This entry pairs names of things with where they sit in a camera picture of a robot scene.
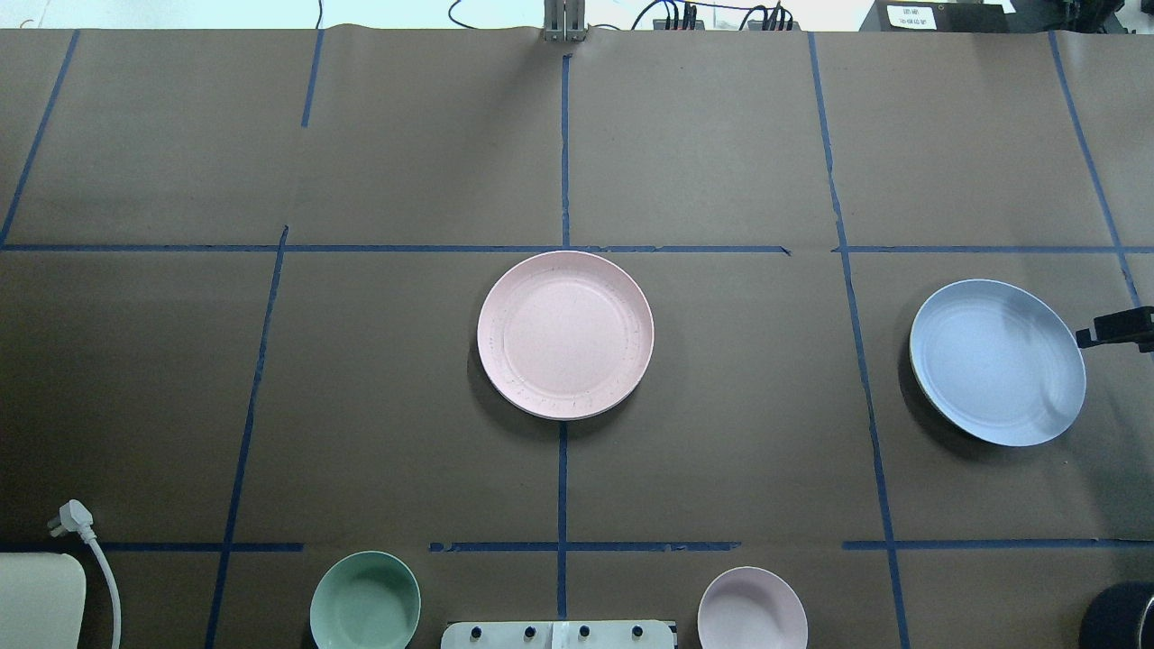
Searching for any green bowl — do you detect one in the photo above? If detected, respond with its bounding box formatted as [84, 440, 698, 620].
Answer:
[309, 551, 422, 648]

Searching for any dark blue pot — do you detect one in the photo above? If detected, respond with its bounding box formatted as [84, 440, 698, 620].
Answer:
[1078, 580, 1153, 648]

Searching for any blue plate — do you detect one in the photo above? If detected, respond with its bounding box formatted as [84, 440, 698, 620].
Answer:
[908, 279, 1087, 448]

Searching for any white toaster power cable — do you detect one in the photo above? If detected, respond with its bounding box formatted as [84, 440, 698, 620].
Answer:
[48, 499, 123, 649]

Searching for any pink plate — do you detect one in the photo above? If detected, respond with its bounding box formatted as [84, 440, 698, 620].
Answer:
[475, 251, 655, 422]

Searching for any aluminium frame post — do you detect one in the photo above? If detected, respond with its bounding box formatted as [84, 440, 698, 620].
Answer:
[544, 0, 589, 42]

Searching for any black box with label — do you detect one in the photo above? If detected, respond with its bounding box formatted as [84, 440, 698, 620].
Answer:
[859, 1, 1009, 33]

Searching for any pink bowl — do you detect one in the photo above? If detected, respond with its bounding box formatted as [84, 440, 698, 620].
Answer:
[697, 566, 809, 648]

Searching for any cream toaster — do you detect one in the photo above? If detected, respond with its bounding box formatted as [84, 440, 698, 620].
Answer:
[1, 552, 87, 648]

